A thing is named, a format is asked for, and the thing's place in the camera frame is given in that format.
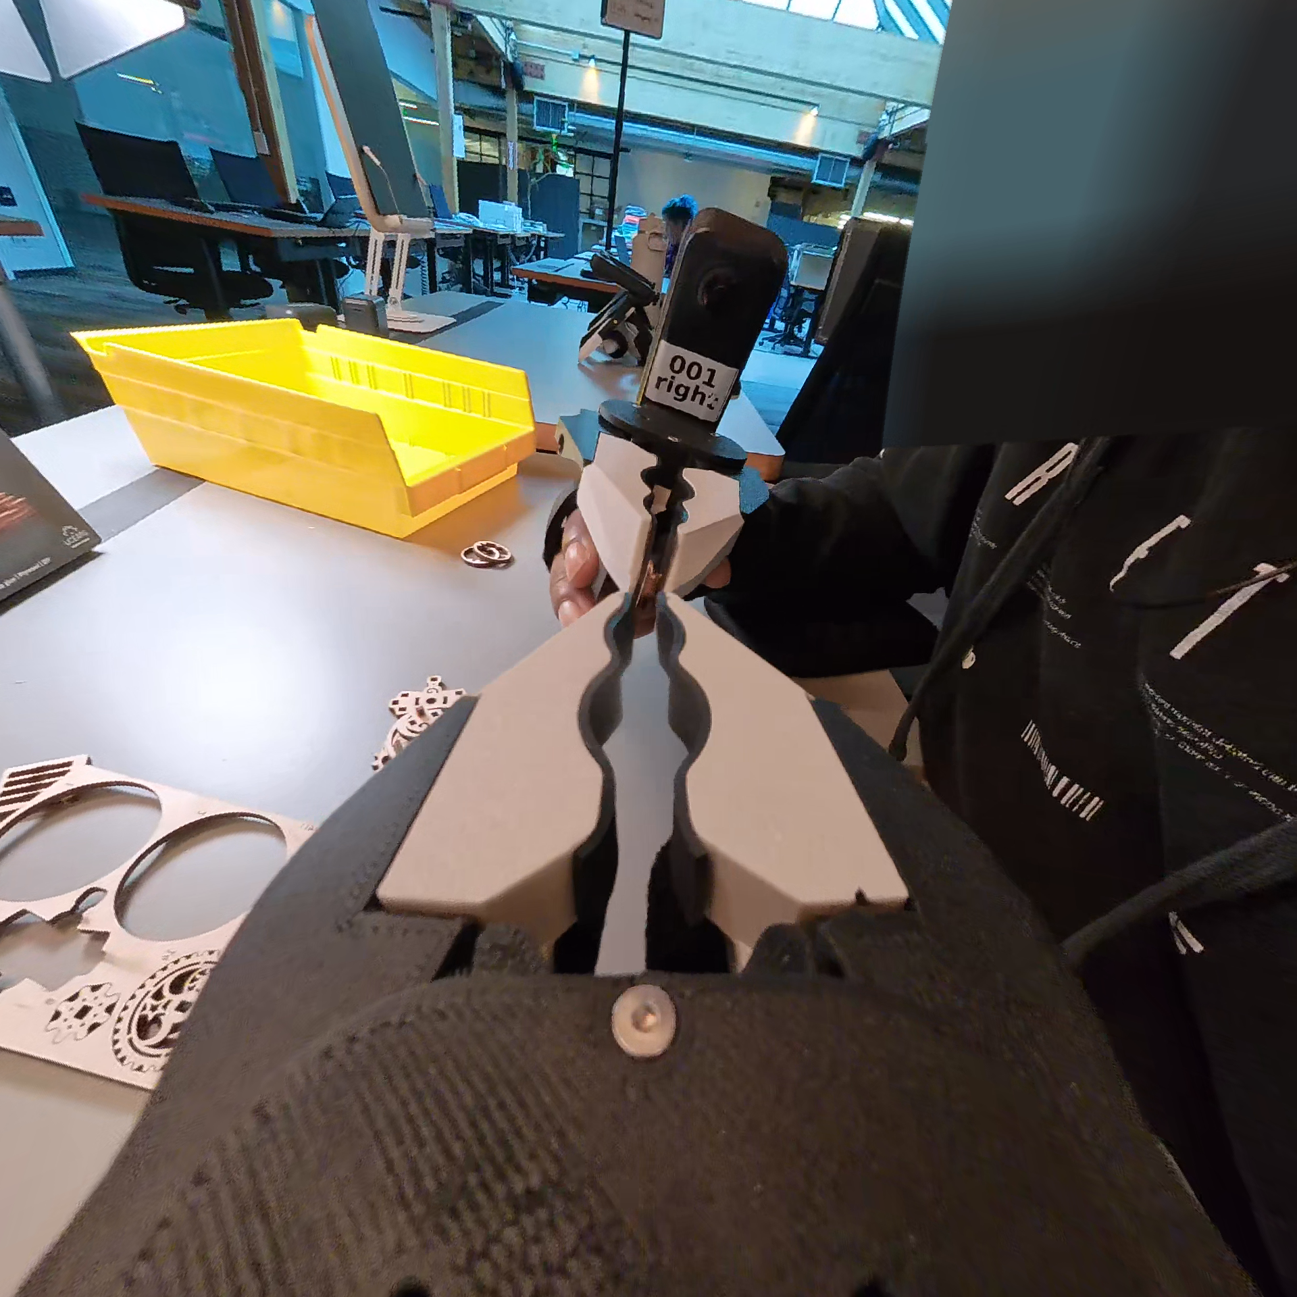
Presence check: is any person's black hoodie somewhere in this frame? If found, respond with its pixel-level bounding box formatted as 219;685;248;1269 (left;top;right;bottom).
779;426;1297;1297

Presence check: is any wooden sheet with round holes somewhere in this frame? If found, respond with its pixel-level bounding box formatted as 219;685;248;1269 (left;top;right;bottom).
0;770;318;1093

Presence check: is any grey light stand pole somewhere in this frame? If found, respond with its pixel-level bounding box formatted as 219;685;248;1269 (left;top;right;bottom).
0;258;61;427

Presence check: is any white softbox lamp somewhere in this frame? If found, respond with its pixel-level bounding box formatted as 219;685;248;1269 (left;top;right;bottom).
0;0;189;82

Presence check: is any person's right hand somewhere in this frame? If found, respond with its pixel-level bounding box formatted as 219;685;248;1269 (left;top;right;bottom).
549;506;733;627

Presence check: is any yellow plastic bin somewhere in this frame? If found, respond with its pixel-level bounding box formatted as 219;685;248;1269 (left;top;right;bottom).
71;316;538;539

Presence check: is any black office chair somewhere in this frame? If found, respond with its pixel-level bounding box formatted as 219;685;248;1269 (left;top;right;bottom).
126;213;276;318

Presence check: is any black sign post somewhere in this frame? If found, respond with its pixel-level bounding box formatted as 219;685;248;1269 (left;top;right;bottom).
599;0;665;267

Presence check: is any black computer monitor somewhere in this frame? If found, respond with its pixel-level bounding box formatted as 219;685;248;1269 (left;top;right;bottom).
75;122;205;204
206;146;287;211

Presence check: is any ornate wooden cross piece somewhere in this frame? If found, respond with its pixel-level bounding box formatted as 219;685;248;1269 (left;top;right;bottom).
372;676;467;772

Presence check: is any tall slanted display stand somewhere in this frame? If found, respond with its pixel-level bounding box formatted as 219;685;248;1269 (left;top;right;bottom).
304;0;460;335

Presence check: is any long wooden desk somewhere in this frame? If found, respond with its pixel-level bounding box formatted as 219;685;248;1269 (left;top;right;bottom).
80;193;370;305

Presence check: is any person's right forearm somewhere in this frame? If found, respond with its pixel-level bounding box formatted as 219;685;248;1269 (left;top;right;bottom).
704;446;974;682

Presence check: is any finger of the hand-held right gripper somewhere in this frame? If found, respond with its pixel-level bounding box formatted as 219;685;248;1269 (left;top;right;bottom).
575;434;665;600
659;468;747;600

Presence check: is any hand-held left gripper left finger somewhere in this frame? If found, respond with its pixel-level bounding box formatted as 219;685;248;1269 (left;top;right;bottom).
376;596;630;948

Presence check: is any black puzzle box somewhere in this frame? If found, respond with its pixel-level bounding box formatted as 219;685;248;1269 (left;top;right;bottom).
0;431;103;605

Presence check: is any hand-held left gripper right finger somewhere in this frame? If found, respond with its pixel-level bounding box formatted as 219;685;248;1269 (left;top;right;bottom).
648;594;909;968

